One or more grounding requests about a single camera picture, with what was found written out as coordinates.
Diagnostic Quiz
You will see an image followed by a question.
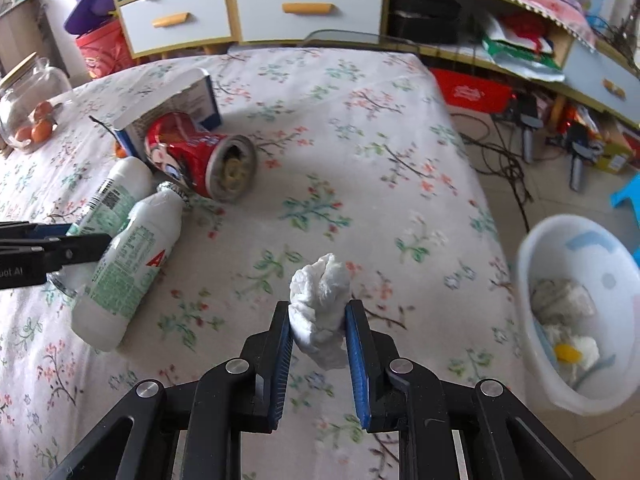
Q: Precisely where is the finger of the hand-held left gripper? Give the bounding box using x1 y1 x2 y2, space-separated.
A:
30 232 112 273
0 221 75 247

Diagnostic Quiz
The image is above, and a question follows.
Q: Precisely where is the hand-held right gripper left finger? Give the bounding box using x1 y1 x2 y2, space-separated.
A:
45 301 295 480

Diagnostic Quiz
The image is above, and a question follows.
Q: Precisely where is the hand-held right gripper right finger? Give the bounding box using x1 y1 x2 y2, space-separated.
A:
345 300 596 480

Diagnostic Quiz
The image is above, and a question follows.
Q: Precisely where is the white plastic bottle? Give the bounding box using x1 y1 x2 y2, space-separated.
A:
71 182 191 353
47 156 153 298

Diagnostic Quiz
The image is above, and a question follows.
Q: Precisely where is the white tissue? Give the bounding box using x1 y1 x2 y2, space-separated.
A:
531 277 596 326
542 322 601 386
289 253 351 370

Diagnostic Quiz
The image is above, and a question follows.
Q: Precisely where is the yellow snack packet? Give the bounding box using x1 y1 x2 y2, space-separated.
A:
554 342 583 365

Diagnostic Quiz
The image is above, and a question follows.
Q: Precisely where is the white plastic bin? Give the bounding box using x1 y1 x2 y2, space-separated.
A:
515 215 640 417

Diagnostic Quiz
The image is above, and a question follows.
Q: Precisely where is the glass jar with wooden lid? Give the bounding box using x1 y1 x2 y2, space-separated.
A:
0 57 76 153

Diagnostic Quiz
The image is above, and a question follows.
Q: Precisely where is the floral tablecloth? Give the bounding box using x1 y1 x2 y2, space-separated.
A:
0 47 528 480

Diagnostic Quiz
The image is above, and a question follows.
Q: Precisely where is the red bucket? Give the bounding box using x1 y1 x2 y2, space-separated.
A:
75 22 138 81

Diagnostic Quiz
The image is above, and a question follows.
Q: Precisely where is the dark blue carton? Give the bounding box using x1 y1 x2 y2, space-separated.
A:
90 69 224 161

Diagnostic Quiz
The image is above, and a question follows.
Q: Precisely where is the wooden side shelf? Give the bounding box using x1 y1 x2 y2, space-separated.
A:
0 0 66 76

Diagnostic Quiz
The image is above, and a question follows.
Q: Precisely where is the black grey handheld device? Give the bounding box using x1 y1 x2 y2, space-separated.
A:
510 92 543 163
562 122 601 193

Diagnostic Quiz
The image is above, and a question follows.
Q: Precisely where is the red plastic crate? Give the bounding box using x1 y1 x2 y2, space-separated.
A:
430 67 516 113

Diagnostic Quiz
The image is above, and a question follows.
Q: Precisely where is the blue plastic stool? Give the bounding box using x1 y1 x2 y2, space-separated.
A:
611 172 640 211

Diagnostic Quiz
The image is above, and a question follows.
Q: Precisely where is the yellow cardboard box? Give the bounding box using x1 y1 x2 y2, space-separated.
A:
595 125 638 176

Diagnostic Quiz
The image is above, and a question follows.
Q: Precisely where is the low wooden cabinet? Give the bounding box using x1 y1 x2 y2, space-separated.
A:
382 0 640 131

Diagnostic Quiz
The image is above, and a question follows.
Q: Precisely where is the green plastic bag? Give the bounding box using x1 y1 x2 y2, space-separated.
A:
482 35 563 73

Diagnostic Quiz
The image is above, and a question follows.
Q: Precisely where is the small grey drawer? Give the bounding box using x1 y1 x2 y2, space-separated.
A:
565 40 640 126

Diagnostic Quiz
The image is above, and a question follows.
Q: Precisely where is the black floor cable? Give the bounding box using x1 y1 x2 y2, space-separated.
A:
450 110 536 233

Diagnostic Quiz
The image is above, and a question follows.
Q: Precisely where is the grey drawer with wooden handle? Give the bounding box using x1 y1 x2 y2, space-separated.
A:
117 0 233 56

